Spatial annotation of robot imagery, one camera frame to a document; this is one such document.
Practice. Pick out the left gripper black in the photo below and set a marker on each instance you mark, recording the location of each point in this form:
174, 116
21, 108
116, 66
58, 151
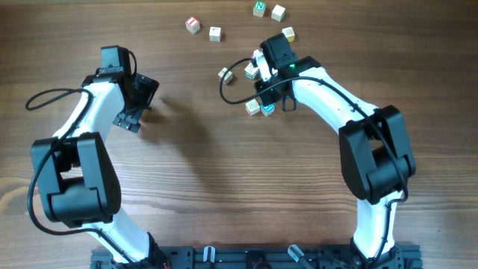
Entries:
140, 103

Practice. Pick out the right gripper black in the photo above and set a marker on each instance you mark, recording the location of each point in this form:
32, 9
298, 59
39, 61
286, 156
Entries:
268, 100

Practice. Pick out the blue top wooden block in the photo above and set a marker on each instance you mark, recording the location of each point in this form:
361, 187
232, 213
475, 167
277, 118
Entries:
267, 110

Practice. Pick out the red Y letter block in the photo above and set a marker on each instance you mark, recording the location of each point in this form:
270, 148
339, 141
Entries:
252, 107

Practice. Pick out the red O letter block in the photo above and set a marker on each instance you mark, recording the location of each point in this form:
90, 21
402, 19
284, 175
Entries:
224, 76

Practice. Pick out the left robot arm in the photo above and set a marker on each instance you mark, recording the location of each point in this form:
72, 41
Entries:
75, 188

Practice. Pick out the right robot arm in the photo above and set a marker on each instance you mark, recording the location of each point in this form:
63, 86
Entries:
376, 154

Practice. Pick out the green edged picture block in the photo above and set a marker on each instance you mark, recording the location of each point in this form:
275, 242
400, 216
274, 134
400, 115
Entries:
251, 71

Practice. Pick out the yellow edged wooden block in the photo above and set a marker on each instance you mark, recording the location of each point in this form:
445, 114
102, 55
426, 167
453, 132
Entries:
289, 34

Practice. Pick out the plain white wooden block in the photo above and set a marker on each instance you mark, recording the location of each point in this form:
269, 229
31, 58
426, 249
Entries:
278, 13

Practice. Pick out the green N letter block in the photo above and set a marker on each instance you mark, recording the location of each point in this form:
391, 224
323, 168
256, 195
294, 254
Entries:
259, 8

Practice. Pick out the white number 2 block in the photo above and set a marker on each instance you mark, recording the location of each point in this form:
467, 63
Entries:
215, 34

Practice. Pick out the red I letter block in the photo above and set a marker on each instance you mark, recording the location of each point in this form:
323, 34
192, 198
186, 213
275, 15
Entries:
192, 24

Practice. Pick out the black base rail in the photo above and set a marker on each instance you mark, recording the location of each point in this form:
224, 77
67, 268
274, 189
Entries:
325, 256

